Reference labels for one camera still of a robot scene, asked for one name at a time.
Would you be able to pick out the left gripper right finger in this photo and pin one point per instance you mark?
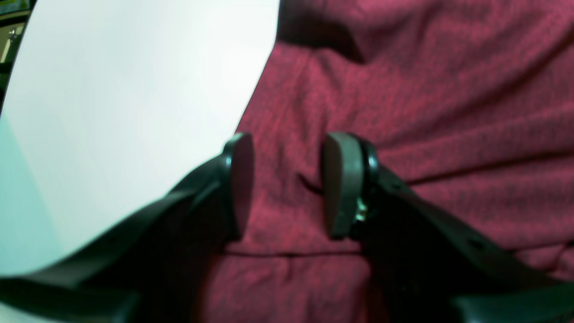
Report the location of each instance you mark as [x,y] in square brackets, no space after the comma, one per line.
[428,266]

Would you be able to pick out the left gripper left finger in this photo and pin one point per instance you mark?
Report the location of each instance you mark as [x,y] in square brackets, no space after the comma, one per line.
[152,266]

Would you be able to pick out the dark red t-shirt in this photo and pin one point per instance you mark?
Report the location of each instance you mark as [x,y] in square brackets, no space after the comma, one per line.
[469,101]

